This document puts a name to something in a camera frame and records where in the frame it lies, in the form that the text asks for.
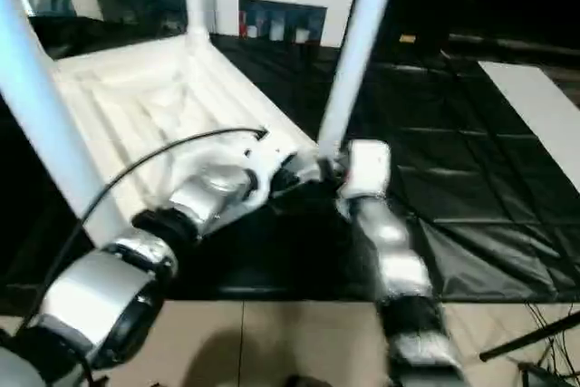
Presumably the white plastic table top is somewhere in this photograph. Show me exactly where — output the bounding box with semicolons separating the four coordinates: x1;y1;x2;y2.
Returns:
50;34;325;227

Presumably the black work mat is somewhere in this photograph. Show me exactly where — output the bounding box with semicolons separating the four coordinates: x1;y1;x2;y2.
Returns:
0;15;580;305

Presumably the white flat board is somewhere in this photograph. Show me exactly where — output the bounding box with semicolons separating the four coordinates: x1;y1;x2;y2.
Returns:
478;61;580;194

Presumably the black folding stand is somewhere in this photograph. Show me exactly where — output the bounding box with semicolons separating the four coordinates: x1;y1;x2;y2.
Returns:
478;310;580;363

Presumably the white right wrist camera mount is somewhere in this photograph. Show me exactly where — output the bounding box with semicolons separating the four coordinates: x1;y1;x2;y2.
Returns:
338;140;392;201

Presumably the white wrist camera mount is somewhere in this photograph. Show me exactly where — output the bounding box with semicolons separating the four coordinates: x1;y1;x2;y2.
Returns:
243;140;320;208
338;140;392;201

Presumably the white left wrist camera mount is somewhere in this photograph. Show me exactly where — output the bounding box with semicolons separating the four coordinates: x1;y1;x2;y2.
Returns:
243;140;320;208

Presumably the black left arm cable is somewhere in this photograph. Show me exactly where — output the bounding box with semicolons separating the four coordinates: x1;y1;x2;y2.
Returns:
18;127;269;334

